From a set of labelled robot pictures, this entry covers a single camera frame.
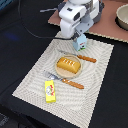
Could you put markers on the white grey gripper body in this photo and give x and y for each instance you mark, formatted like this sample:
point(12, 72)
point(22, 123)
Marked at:
point(78, 16)

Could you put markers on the golden bread loaf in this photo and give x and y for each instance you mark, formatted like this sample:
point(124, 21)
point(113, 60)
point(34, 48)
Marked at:
point(68, 64)

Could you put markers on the yellow butter box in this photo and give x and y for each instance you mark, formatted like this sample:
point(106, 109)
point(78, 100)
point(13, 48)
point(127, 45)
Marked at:
point(50, 91)

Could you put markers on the light blue milk carton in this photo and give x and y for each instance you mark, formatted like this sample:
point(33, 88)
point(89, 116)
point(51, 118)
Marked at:
point(80, 43)

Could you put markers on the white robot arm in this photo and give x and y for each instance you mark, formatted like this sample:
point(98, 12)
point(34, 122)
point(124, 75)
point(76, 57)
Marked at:
point(78, 16)

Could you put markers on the pink serving mat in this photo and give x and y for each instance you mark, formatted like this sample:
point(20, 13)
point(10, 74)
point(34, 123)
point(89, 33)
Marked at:
point(108, 26)

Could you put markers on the cream bowl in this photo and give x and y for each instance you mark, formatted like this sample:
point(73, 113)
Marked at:
point(122, 15)

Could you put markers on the beige round plate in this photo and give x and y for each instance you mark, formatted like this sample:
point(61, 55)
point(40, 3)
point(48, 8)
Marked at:
point(64, 73)

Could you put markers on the beige woven placemat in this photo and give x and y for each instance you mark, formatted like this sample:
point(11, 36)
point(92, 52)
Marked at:
point(73, 105)

